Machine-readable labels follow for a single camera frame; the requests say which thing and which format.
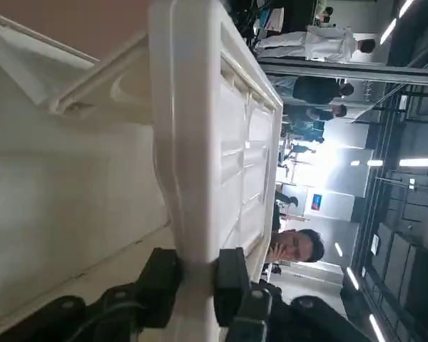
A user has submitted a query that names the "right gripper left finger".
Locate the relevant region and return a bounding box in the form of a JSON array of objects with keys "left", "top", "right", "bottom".
[{"left": 0, "top": 247, "right": 182, "bottom": 342}]

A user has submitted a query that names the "white display board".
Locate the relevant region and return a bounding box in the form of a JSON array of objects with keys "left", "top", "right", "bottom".
[{"left": 263, "top": 6, "right": 285, "bottom": 33}]

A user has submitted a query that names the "person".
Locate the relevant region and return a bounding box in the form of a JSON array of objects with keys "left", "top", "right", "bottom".
[
  {"left": 275, "top": 190, "right": 300, "bottom": 217},
  {"left": 255, "top": 25, "right": 377, "bottom": 62},
  {"left": 269, "top": 202, "right": 326, "bottom": 266},
  {"left": 305, "top": 104, "right": 349, "bottom": 123},
  {"left": 291, "top": 76, "right": 356, "bottom": 106}
]

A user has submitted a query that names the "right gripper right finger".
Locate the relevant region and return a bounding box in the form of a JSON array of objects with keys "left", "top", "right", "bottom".
[{"left": 213, "top": 247, "right": 368, "bottom": 342}]

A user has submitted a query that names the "white folding storage box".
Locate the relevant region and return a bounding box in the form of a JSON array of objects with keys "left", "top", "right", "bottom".
[{"left": 0, "top": 0, "right": 285, "bottom": 342}]

